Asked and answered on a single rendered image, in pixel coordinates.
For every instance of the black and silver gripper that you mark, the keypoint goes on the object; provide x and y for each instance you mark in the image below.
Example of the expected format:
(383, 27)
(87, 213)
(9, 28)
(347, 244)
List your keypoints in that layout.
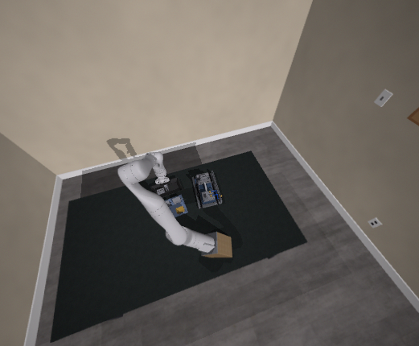
(163, 179)

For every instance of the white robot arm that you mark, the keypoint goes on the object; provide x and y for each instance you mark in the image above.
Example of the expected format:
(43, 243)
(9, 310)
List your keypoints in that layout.
(133, 173)

